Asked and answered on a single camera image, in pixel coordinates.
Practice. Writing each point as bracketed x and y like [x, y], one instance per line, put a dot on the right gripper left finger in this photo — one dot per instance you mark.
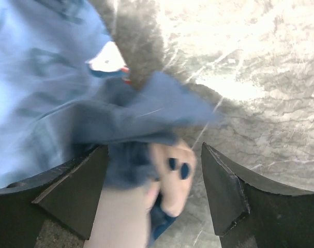
[67, 194]

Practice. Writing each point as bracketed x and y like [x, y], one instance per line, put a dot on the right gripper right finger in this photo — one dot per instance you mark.
[250, 210]

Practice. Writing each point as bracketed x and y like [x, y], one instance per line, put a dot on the blue cartoon print pillowcase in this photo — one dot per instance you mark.
[65, 89]

